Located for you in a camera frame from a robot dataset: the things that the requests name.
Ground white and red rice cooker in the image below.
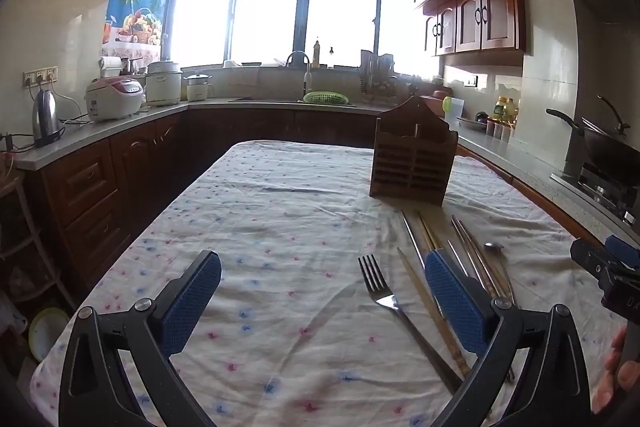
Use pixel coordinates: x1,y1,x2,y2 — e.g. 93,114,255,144
84,77,145,122

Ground person's right hand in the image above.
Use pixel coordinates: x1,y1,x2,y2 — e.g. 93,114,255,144
591,324,640,415

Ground chrome kitchen faucet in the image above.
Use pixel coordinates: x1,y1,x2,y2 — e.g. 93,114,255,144
285,51,313,100

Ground wooden chopsticks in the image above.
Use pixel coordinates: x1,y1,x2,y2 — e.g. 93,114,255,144
401,210,429,270

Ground green plastic colander basket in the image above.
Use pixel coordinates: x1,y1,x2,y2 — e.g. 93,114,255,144
303,91,350,104

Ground metal fork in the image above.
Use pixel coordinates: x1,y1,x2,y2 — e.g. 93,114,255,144
357,254,464,397

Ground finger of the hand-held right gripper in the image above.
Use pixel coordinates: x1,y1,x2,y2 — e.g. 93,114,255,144
570,238,618,281
604,235,640,265

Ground metal chopstick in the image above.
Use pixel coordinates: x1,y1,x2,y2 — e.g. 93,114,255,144
447,240,469,279
454,215,502,298
451,217,496,299

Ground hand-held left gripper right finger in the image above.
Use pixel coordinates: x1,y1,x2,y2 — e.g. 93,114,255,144
424,250,592,427

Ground kitchen window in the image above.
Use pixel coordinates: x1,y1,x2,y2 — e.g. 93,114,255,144
170,0,441,70

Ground kettle power cable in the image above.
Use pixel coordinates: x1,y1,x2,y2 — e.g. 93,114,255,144
49,77,92,126

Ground wooden chopstick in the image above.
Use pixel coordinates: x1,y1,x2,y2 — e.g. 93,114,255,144
396,247,472,378
421,212,445,251
417,212,440,252

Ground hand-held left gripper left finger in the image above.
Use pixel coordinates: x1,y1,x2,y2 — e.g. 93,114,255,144
59,250,222,427

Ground wooden utensil holder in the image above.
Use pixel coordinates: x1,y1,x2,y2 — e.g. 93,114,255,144
369,96,459,208

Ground wall power outlet strip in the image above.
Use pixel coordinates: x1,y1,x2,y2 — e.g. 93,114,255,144
22,67,59,88

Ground steel kitchen sink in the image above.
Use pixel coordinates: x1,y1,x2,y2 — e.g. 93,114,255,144
229,96,358,108

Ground paper towel roll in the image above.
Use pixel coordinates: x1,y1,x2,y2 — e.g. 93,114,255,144
100,56,123,80

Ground white bowl with yellow rim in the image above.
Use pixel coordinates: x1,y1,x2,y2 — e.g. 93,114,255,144
28,307,71,363

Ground grey speckled kitchen countertop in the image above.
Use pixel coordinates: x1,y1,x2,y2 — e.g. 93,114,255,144
15,97,640,238

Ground steel electric kettle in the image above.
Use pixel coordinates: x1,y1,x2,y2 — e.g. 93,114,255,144
31,88,67,148

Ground floral white tablecloth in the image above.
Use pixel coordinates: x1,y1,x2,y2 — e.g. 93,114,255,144
30,139,631,427

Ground white pitcher with green handle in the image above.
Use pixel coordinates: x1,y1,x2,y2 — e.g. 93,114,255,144
442,96,466,120

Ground gas stove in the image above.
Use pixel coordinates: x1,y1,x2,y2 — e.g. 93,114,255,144
550,162,640,228

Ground metal spoon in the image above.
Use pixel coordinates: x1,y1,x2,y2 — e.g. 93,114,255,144
483,241,517,306

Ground black wok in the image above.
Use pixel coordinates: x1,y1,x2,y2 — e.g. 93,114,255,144
546,96,640,180

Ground white slow cooker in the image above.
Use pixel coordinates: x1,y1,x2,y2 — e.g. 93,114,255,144
145,61,183,106

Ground wooden stool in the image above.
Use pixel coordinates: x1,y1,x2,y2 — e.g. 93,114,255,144
0,177,76,308

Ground wooden base cabinets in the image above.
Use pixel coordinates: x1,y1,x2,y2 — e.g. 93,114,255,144
25,107,381,288

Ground small white electric pot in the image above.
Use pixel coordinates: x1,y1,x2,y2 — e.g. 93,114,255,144
183,72,216,102

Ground dish drying rack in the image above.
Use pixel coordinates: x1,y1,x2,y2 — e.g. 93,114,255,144
359,49,398,98

